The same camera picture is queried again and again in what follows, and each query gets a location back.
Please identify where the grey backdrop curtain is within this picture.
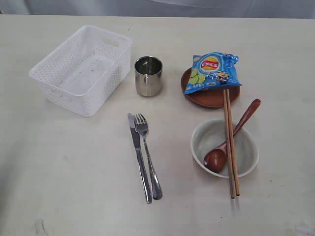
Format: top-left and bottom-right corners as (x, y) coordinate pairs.
(0, 0), (315, 19)

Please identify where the wooden chopstick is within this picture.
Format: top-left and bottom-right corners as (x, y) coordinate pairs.
(226, 89), (240, 196)
(223, 90), (236, 199)

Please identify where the blue chips bag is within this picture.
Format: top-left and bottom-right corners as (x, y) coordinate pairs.
(184, 52), (242, 94)

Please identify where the pale green ceramic bowl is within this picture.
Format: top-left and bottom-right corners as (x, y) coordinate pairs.
(190, 118), (259, 178)

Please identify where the brown wooden spoon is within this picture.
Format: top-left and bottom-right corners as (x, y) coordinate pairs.
(203, 99), (261, 173)

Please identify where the steel table knife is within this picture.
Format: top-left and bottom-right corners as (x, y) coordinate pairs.
(127, 113), (152, 204)

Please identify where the stainless steel cup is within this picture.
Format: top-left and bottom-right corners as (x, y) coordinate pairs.
(134, 56), (163, 97)

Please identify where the white plastic woven basket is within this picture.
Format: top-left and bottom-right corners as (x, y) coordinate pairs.
(29, 25), (132, 117)

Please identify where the brown round plate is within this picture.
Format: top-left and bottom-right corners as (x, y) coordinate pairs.
(181, 67), (241, 109)

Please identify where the steel fork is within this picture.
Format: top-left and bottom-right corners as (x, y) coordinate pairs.
(134, 114), (163, 200)

